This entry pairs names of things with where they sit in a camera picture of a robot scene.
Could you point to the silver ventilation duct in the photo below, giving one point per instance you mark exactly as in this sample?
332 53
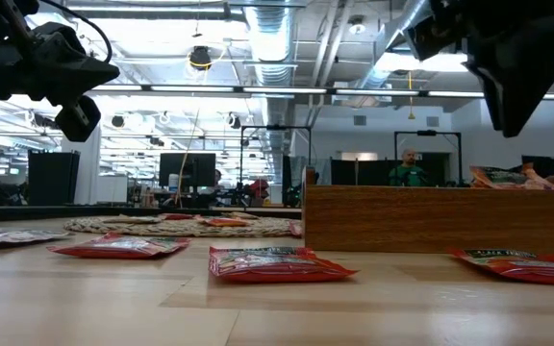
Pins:
269 38

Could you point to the tall black panel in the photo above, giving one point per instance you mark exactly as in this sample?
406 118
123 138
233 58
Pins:
53 178

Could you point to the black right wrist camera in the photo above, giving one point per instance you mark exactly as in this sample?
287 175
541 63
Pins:
435 33

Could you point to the beige apple tea packet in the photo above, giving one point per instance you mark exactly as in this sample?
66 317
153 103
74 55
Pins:
244 215
12 237

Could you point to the red background object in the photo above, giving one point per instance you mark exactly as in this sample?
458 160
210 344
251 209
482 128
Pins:
259 187

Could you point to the orange peach tea packet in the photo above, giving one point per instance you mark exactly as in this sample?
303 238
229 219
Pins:
224 222
503 179

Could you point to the small black monitor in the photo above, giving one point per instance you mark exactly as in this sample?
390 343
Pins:
541 163

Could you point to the long ceiling light strip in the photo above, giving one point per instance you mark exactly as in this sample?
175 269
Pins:
378 92
209 89

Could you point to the black partition panel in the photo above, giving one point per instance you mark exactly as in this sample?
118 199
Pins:
354 173

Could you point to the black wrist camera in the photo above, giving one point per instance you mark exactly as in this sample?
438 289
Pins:
15 21
435 33

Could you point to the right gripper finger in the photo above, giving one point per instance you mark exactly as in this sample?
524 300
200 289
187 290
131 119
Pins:
532 72

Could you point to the black aluminium table frame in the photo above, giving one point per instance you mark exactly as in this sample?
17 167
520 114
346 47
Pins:
65 211

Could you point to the round woven straw placemat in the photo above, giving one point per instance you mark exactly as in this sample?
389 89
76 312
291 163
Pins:
171 229

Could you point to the black computer monitor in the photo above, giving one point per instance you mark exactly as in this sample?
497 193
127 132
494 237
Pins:
188 169

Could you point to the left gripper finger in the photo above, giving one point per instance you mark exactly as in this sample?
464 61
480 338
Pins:
77 119
82 72

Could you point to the white bottle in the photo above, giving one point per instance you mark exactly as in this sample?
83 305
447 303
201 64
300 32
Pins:
173 182

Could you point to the black metal station frame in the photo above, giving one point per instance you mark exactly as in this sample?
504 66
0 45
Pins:
277 128
426 132

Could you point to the yellow hanging pendant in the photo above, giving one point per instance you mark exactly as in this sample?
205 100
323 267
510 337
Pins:
410 115

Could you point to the white pillar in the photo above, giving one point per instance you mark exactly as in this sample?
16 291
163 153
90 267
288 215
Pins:
87 168

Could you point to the wooden tea box organiser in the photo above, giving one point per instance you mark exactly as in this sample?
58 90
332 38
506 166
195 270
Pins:
426 221

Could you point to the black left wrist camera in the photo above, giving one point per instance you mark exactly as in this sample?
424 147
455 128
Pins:
15 21

